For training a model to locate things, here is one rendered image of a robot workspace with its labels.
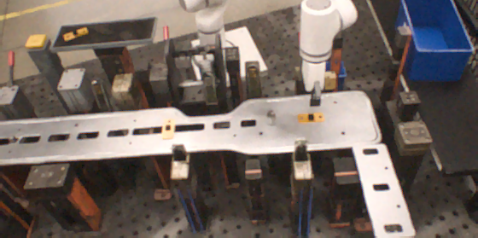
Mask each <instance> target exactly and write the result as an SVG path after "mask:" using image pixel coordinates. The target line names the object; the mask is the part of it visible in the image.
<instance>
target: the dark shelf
mask: <svg viewBox="0 0 478 238"><path fill-rule="evenodd" d="M366 1H367V3H368V4H369V6H370V11H371V13H372V14H373V17H374V18H375V20H376V24H377V27H378V29H379V31H380V33H381V35H382V37H383V39H384V43H385V44H386V46H387V49H388V51H389V54H390V55H392V54H391V53H392V50H393V45H394V39H395V36H396V32H397V31H396V27H395V25H396V22H397V16H398V12H399V6H400V4H401V0H366ZM400 80H401V82H402V84H403V87H404V89H405V91H414V90H415V91H416V94H417V96H418V99H419V101H420V102H421V103H420V105H419V108H418V110H417V113H416V116H417V120H418V122H423V123H424V124H425V126H426V128H427V129H428V134H429V136H430V138H431V140H432V143H431V145H430V150H431V152H432V154H433V156H434V161H435V162H436V164H437V166H438V167H439V169H440V174H441V176H443V177H462V176H474V175H478V83H477V82H476V81H475V78H474V77H473V74H472V73H471V71H470V70H469V69H468V68H467V66H466V67H465V69H464V70H463V73H462V75H461V77H460V80H459V81H421V80H409V78H408V76H407V72H406V70H405V64H403V70H402V73H401V75H400Z"/></svg>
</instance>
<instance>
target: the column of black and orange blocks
mask: <svg viewBox="0 0 478 238"><path fill-rule="evenodd" d="M410 41H411V31H410V27H408V26H406V27H404V26H400V27H397V32H396V36H395V39H394V45H393V50H392V53H391V54H392V55H390V56H389V58H388V59H389V61H390V62H389V66H388V71H387V73H386V77H385V81H384V85H383V89H382V94H381V97H380V101H379V102H378V109H377V115H376V117H377V119H376V120H377V124H378V127H379V129H380V128H381V124H382V119H383V115H382V113H383V109H384V104H385V102H393V99H394V97H395V94H396V90H397V85H398V83H399V78H400V75H401V73H402V70H403V64H404V62H405V58H406V54H407V51H408V49H409V46H410Z"/></svg>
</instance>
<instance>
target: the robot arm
mask: <svg viewBox="0 0 478 238"><path fill-rule="evenodd" d="M178 1H179V2H180V4H181V7H182V8H183V9H184V10H185V11H188V12H196V11H198V13H197V15H196V17H195V23H196V28H197V31H198V35H199V39H200V44H215V34H220V39H221V44H222V48H225V47H230V46H232V45H231V44H229V43H227V42H226V40H225V34H224V23H223V13H224V12H225V10H226V7H227V6H228V4H229V3H230V0H178ZM357 17H358V15H357V11H356V9H355V8H354V6H353V4H352V1H351V0H304V1H303V2H302V4H301V10H300V56H301V57H302V58H303V64H302V73H303V78H304V82H305V86H306V90H307V91H309V90H310V91H311V96H310V107H319V106H320V103H321V90H322V89H323V88H324V77H325V62H326V61H327V60H328V58H329V57H330V56H331V52H332V39H333V37H334V36H335V35H336V34H337V33H338V32H340V31H344V30H345V29H346V28H348V27H350V26H351V25H352V24H353V23H354V22H355V21H356V19H357ZM313 86H315V88H313ZM313 90H315V96H314V95H313V94H312V91H313Z"/></svg>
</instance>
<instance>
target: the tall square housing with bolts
mask: <svg viewBox="0 0 478 238"><path fill-rule="evenodd" d="M58 90H59V91H60V94H61V96H62V97H63V99H64V101H65V102H66V104H67V106H68V107H69V109H70V110H71V113H74V114H75V115H86V114H96V113H100V111H101V110H100V108H99V106H98V104H97V102H96V97H95V94H94V91H93V89H92V88H91V81H90V77H89V76H88V74H87V72H86V71H85V70H84V69H76V70H66V71H64V73H63V75H62V77H61V81H60V84H59V86H58ZM85 135H86V136H87V138H88V139H92V138H97V137H98V135H99V132H98V131H95V132H85Z"/></svg>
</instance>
